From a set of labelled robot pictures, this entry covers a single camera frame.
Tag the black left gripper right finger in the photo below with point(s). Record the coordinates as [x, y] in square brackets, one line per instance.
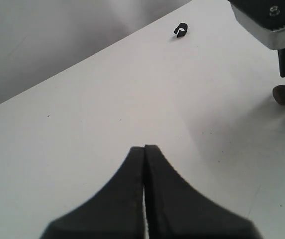
[175, 210]

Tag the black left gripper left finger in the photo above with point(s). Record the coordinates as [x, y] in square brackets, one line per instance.
[115, 212]

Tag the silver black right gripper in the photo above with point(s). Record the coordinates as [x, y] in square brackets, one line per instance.
[264, 20]

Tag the small black plastic clip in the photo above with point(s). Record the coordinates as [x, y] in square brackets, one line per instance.
[181, 30]

